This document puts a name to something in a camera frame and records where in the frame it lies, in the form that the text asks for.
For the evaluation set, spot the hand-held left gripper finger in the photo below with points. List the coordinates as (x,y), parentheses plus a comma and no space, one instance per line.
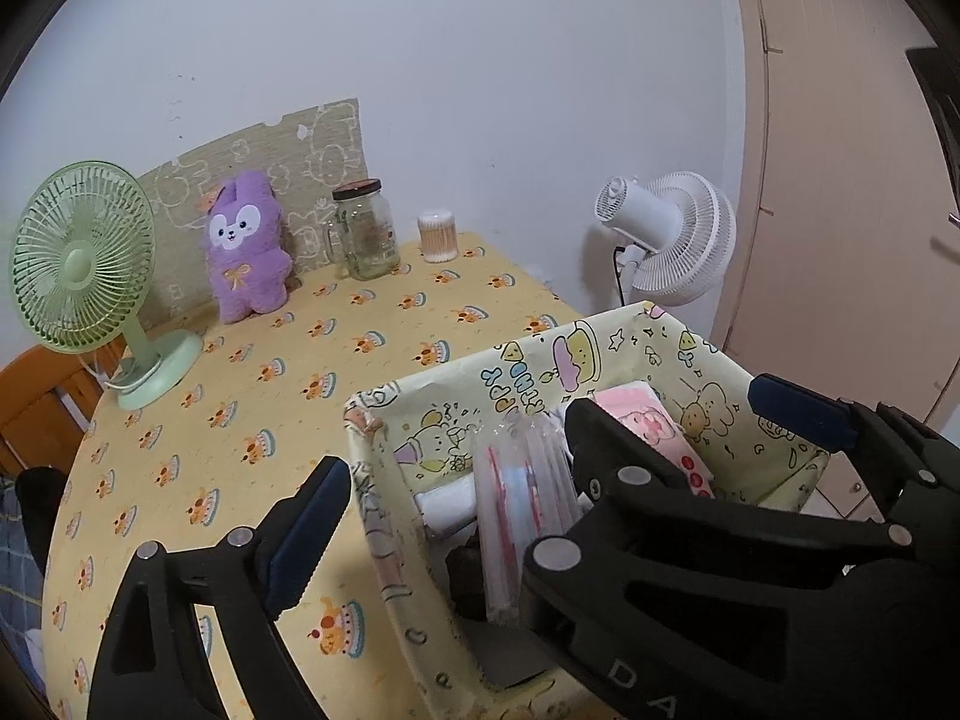
(296,555)

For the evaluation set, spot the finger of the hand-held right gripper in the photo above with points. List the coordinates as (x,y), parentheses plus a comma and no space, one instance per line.
(802,409)
(600,450)

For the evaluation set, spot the cartoon print tissue pack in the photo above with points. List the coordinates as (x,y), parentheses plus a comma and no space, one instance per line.
(660,427)

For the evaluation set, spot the printed fabric storage box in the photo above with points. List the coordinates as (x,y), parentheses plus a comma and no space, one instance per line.
(390,540)

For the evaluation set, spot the clear striped plastic pack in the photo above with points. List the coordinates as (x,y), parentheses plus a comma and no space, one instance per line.
(502,525)

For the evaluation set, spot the white cloth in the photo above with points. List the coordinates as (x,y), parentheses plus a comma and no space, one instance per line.
(450,506)

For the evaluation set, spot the black crinkled bundle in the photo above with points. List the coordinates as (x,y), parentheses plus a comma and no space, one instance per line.
(465,577)

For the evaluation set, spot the yellow printed tablecloth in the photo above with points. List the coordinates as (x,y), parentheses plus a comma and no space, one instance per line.
(300,360)

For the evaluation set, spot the beige door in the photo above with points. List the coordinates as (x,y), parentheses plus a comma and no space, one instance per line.
(840,202)

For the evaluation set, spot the white standing fan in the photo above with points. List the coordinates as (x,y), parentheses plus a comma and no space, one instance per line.
(675,240)

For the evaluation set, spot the cotton swab container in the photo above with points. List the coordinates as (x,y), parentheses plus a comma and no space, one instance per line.
(437,240)

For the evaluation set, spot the blue plaid bedding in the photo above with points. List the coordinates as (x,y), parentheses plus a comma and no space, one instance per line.
(15,577)

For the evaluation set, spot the purple plush toy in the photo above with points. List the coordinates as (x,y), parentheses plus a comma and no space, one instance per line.
(244,277)

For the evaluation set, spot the wooden chair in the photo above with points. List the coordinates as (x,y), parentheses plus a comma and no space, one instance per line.
(37,397)

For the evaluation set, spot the glass jar with lid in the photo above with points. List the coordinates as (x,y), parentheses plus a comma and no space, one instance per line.
(367,240)

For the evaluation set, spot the green desk fan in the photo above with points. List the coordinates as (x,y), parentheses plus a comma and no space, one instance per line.
(79,266)

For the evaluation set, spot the green printed board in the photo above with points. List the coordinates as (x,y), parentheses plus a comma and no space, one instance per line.
(330,142)

